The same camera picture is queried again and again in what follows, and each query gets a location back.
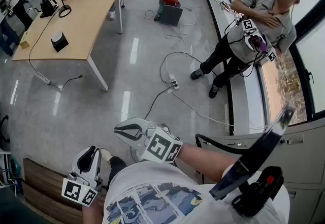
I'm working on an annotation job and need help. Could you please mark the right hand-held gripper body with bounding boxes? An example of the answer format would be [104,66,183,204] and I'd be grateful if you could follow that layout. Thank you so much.
[131,120,183,164]

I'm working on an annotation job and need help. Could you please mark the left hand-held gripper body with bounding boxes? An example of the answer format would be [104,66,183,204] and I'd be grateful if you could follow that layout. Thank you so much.
[61,171,103,207]

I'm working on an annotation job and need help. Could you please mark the person's left forearm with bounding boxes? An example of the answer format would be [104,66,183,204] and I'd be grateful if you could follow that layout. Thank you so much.
[81,199,105,224]

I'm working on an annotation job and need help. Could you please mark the person's right forearm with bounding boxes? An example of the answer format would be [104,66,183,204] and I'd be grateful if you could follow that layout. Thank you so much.
[177,143,239,183]

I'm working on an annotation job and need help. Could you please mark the black tissue box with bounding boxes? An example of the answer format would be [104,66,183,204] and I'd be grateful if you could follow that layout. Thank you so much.
[50,31,70,53]

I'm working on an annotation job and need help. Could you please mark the person's left white shoe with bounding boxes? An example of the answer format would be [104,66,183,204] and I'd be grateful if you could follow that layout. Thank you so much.
[100,148,113,162]

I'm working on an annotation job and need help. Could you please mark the brown wooden crate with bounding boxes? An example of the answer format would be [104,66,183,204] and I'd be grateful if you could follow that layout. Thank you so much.
[22,158,109,224]

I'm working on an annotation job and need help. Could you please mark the white printed t-shirt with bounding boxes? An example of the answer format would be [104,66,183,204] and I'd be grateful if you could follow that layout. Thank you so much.
[102,161,290,224]

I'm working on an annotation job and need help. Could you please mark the white power strip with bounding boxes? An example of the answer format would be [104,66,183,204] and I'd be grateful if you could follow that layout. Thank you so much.
[169,74,180,90]

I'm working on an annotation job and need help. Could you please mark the teal bag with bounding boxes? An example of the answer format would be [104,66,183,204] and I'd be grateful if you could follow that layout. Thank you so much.
[10,156,23,180]

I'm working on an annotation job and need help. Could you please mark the white metal rack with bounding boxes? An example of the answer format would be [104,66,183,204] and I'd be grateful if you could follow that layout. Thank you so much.
[0,149,13,193]

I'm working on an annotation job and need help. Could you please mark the black office chair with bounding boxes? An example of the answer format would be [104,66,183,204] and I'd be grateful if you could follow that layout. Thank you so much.
[0,115,11,144]

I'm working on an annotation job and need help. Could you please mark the dark grey square box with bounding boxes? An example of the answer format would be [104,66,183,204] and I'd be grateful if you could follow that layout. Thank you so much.
[159,4,183,27]

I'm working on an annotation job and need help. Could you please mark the light wooden table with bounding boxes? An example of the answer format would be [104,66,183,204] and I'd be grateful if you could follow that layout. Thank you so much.
[12,0,123,91]

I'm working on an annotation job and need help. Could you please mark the red vacuum cleaner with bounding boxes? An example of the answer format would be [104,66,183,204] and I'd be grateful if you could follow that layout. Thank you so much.
[153,0,181,22]

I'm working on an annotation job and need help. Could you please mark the black-framed window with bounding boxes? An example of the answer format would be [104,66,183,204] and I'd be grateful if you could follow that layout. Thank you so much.
[219,0,325,127]

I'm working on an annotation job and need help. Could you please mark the black electric kettle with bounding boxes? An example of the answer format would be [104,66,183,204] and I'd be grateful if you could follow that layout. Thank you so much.
[40,0,59,18]

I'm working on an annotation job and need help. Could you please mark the black power cable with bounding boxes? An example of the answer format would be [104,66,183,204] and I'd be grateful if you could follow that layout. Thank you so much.
[144,83,176,120]

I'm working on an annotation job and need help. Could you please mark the long white floor cable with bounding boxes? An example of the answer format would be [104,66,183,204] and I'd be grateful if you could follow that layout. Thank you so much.
[172,90,267,131]

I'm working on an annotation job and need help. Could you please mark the looped black floor cable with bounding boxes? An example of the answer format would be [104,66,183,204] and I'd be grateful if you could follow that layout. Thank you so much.
[159,51,219,84]

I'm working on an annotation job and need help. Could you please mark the black headset cable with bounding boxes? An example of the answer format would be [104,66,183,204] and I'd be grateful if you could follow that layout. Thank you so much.
[194,133,257,155]

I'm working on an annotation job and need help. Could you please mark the white floor cable tangle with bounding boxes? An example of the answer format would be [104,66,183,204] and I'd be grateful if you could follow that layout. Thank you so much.
[144,7,201,46]

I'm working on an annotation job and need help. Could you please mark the black head-worn camera rig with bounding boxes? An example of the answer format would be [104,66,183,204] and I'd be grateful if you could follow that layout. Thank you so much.
[209,102,297,218]

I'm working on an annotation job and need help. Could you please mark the black lamp cable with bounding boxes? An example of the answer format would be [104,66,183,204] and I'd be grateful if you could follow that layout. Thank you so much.
[28,11,83,90]

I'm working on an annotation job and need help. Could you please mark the bundle of colourful wires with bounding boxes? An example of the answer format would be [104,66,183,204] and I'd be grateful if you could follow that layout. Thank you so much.
[212,0,242,19]

